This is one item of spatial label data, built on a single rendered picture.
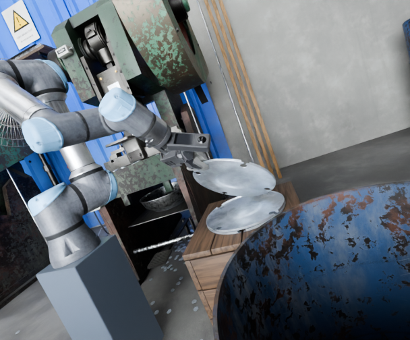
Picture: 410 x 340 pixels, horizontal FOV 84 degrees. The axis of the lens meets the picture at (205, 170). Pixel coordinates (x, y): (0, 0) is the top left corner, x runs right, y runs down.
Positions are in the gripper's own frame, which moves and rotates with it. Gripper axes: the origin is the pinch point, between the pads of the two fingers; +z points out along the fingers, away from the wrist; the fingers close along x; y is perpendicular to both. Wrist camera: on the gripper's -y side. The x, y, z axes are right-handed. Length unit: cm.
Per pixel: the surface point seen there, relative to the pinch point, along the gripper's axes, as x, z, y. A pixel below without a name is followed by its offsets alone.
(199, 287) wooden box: 35.1, 12.3, 8.4
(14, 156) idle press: -49, -18, 198
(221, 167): 0.6, 2.4, -3.5
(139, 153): -26, 10, 56
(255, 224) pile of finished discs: 16.9, 12.0, -10.7
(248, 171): 1.4, 7.4, -10.5
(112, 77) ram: -63, -16, 61
